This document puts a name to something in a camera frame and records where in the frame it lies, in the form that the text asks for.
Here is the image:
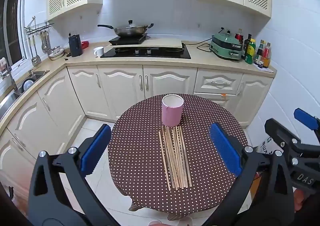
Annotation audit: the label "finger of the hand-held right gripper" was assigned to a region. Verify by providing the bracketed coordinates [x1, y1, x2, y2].
[264, 118, 303, 159]
[294, 108, 320, 139]

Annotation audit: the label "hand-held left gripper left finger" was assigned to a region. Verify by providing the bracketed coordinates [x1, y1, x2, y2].
[28, 123, 112, 226]

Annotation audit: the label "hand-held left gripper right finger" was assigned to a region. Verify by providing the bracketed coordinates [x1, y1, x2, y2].
[205, 123, 295, 226]

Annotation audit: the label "group of wooden chopsticks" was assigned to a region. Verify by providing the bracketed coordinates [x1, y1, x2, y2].
[158, 125, 192, 191]

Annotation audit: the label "pink cup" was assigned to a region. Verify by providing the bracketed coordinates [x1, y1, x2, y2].
[162, 94, 184, 126]

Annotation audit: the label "person's right hand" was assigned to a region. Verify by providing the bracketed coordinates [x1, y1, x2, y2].
[294, 188, 310, 213]

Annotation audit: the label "white rice bag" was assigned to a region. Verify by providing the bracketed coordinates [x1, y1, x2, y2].
[255, 136, 280, 153]

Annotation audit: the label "round polka dot table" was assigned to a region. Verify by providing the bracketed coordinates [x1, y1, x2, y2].
[108, 94, 248, 220]

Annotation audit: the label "cream cabinet drawer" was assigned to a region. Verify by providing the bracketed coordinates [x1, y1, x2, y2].
[194, 68, 243, 94]
[194, 92, 237, 106]

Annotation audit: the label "white paper sheet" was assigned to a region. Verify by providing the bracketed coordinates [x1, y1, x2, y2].
[252, 62, 274, 73]

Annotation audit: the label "cream base cabinets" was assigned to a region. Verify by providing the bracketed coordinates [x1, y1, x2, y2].
[0, 65, 274, 191]

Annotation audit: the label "orange oil bottle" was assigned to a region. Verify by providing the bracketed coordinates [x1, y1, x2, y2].
[262, 42, 272, 68]

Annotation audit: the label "dark sauce bottle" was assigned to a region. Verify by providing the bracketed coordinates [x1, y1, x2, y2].
[255, 40, 265, 64]

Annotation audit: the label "green yellow bottle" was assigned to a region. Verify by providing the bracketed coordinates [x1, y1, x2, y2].
[245, 39, 257, 64]

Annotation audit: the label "dark glass bottle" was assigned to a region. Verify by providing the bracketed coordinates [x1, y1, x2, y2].
[244, 33, 252, 60]

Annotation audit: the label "beige kitchen countertop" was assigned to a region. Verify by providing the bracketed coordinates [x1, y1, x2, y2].
[0, 38, 277, 121]

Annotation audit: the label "steel kitchen sink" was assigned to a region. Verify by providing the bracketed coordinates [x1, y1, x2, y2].
[0, 70, 50, 116]

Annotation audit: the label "green electric multi-cooker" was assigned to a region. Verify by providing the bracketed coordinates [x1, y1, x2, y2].
[209, 30, 244, 61]

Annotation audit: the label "stack of bowls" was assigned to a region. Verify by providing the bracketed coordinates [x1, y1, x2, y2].
[47, 46, 65, 60]

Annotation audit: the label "black kettle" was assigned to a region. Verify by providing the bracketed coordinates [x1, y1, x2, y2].
[68, 34, 83, 57]

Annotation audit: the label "hanging metal ladle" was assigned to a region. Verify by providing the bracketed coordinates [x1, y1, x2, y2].
[28, 36, 42, 66]

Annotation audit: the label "steel faucet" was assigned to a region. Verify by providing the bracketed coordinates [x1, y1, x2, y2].
[5, 61, 19, 94]

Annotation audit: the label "black induction cooker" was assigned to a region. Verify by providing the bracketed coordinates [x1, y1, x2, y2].
[108, 34, 152, 46]

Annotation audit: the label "black glass gas hob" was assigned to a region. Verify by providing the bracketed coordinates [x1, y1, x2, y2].
[100, 43, 191, 59]

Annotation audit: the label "steel wok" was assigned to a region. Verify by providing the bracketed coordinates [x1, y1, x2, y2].
[97, 24, 154, 37]

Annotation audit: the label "beige cutting board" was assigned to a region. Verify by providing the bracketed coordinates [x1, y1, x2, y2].
[110, 38, 182, 49]

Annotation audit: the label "steel wok lid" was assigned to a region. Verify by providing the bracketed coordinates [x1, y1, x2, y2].
[117, 20, 144, 30]

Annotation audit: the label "dark window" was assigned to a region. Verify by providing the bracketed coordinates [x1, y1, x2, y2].
[0, 0, 28, 66]

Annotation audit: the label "black power cable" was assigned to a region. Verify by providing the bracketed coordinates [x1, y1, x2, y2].
[184, 37, 213, 53]

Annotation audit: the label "metal wall utensil rack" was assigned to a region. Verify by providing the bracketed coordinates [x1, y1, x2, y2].
[24, 16, 55, 35]

